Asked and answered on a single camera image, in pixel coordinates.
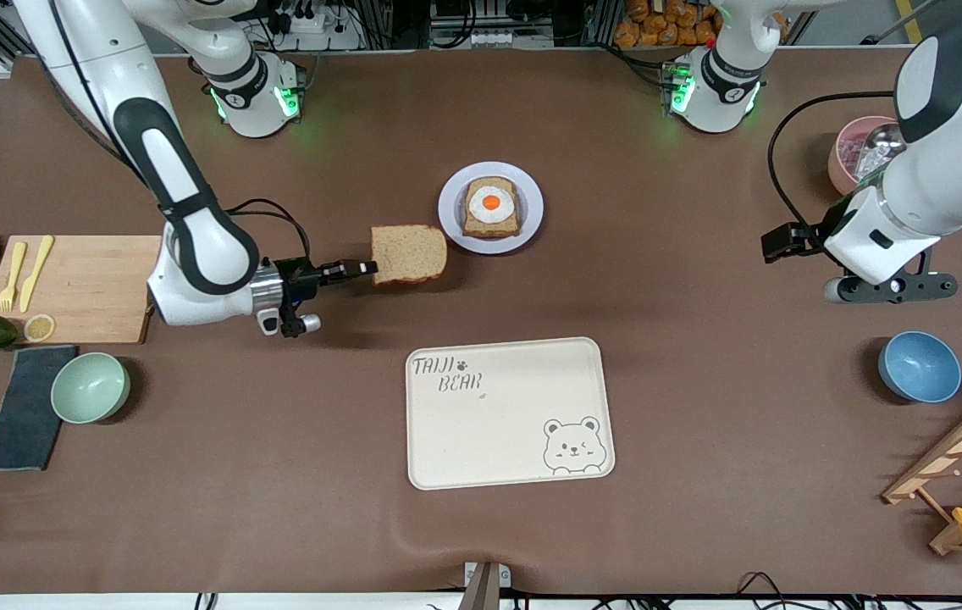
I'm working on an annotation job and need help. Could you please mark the plain brown bread slice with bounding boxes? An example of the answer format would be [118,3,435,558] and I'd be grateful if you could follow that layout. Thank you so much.
[370,224,449,287]

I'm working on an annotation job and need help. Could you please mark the round pale lavender plate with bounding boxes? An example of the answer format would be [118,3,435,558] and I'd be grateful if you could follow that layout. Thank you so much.
[438,161,545,255]

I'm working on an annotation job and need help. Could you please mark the toasted bread slice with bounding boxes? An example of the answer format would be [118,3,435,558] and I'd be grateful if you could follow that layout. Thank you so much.
[462,176,522,240]

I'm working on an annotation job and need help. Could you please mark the fried egg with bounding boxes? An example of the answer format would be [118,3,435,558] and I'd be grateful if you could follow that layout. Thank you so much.
[467,184,517,225]

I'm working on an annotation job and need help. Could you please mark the pink bowl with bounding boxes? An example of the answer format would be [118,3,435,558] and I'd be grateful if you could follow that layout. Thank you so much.
[827,116,905,197]

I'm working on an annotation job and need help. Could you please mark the metal scoop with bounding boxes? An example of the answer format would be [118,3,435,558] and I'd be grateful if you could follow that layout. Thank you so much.
[856,123,907,180]

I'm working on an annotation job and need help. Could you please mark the brown table mat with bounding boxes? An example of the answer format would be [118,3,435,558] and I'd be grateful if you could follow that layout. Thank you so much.
[0,47,962,596]

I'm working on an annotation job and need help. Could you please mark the blue bowl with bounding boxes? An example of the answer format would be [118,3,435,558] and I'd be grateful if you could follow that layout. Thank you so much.
[877,330,962,404]

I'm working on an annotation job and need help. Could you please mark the wooden cutting board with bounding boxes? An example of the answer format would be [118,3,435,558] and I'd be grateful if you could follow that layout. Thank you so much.
[0,235,169,345]

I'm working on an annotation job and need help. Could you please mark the cream tray with bear print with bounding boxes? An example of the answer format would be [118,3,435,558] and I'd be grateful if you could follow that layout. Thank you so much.
[405,336,616,491]

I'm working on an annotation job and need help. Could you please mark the mint green bowl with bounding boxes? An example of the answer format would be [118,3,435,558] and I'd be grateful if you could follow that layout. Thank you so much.
[51,352,131,424]

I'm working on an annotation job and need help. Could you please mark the orange snack bags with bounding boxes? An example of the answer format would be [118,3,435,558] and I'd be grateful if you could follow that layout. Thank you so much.
[614,0,723,48]

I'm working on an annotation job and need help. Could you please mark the wooden drying rack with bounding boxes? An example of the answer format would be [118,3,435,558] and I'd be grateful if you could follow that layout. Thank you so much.
[882,390,962,557]

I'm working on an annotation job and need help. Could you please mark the yellow plastic knife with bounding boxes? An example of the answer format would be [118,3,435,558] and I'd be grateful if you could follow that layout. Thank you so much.
[19,236,56,313]

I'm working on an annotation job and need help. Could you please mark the yellow plastic fork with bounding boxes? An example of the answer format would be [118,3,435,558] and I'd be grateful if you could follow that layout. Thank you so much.
[0,241,28,313]

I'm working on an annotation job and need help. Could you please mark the dark grey cloth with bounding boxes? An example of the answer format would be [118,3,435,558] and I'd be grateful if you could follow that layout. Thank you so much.
[0,345,78,472]

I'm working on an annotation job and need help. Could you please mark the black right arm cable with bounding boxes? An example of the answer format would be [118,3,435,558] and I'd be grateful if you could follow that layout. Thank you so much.
[223,198,312,265]

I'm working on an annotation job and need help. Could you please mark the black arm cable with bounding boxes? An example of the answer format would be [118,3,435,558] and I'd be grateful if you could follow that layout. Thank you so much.
[223,198,312,265]
[769,91,901,234]

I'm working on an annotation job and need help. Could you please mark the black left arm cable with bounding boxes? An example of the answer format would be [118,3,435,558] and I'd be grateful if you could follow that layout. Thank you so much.
[769,91,901,234]

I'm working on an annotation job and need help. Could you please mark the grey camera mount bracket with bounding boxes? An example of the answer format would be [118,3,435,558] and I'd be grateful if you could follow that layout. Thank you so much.
[457,561,512,610]

